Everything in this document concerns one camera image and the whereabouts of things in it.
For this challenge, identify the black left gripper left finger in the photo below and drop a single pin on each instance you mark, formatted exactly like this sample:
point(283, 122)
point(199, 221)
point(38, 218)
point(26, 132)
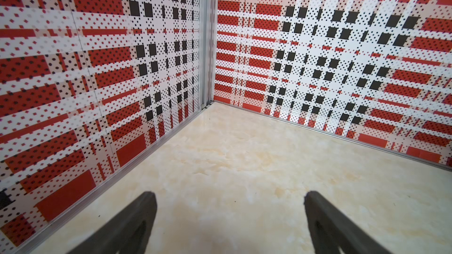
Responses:
point(128, 232)

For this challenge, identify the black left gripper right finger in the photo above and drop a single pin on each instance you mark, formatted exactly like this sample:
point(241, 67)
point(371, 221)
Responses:
point(332, 232)

